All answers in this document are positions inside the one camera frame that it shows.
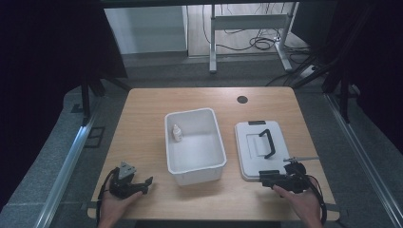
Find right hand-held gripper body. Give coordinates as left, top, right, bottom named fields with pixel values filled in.
left=278, top=156, right=320, bottom=195

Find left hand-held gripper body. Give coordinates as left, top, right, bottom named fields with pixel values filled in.
left=108, top=161, right=139, bottom=200

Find white lid with black handle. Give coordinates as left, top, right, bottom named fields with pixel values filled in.
left=234, top=120, right=295, bottom=182

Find white plastic storage box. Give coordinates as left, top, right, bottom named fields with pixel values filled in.
left=163, top=107, right=228, bottom=186

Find person's left hand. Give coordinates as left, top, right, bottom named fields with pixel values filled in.
left=98, top=189, right=144, bottom=228

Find person's right hand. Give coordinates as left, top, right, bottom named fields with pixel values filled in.
left=272, top=176, right=324, bottom=228

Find small white bottle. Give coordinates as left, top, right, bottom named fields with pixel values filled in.
left=171, top=123, right=184, bottom=143

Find black metal stand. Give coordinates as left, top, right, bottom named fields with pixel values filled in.
left=322, top=61, right=354, bottom=124
left=80, top=73, right=107, bottom=126

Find dark curtain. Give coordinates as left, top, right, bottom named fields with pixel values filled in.
left=290, top=0, right=403, bottom=156
left=0, top=0, right=128, bottom=212

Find white panel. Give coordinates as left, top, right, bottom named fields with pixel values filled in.
left=104, top=5, right=189, bottom=56

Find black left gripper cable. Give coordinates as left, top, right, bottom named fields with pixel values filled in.
left=95, top=167, right=120, bottom=226

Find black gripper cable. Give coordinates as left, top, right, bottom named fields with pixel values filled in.
left=95, top=167, right=120, bottom=226
left=304, top=174, right=328, bottom=226

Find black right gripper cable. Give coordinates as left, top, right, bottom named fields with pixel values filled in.
left=304, top=174, right=328, bottom=226

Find black floor socket frame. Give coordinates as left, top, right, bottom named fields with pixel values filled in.
left=83, top=125, right=106, bottom=149

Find aluminium floor rail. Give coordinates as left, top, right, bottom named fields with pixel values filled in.
left=324, top=93, right=403, bottom=228
left=32, top=116, right=97, bottom=228

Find black floor cables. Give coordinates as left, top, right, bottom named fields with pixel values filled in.
left=201, top=2, right=315, bottom=56

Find white metal desk frame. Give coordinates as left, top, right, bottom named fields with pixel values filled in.
left=208, top=2, right=300, bottom=75

